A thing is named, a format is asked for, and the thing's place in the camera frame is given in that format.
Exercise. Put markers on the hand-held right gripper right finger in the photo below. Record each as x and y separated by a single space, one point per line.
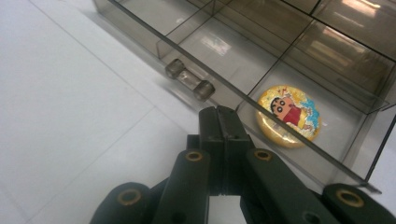
233 137

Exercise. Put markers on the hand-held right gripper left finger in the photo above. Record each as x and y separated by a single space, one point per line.
211 133

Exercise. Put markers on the round gold cartoon badge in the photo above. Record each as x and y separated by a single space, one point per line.
289 118

